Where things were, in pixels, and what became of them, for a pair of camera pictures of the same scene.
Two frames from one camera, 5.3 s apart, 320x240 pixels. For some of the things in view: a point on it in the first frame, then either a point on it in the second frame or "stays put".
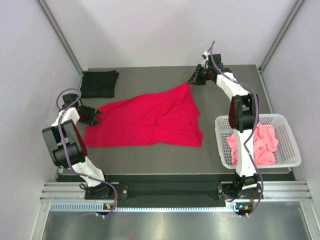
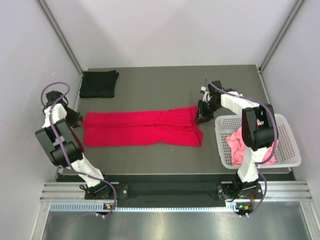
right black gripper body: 203,74 → 206,109
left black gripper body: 89,116 → 73,117
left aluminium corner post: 51,19 stays put
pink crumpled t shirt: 265,143 stays put
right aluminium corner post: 283,29 stays put
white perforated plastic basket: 288,154 stays put
